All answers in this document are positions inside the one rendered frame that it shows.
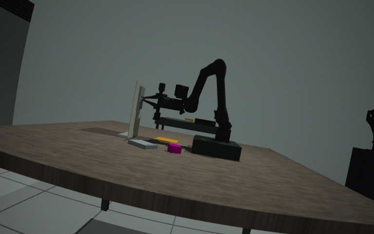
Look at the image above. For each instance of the magenta block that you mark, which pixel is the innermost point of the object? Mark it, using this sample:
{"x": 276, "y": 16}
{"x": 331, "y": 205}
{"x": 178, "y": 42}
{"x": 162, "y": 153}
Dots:
{"x": 174, "y": 149}

